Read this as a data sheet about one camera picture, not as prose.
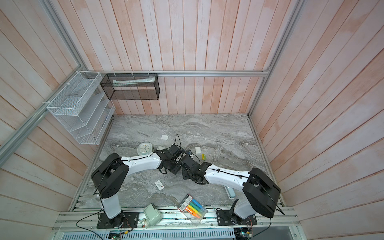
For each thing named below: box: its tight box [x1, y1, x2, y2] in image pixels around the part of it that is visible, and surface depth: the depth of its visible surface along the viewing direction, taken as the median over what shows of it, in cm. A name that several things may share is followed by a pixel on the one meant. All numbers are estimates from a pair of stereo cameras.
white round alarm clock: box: [137, 142, 153, 156], surface depth 100 cm
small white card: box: [154, 179, 165, 191], surface depth 85 cm
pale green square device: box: [143, 203, 162, 227], surface depth 73 cm
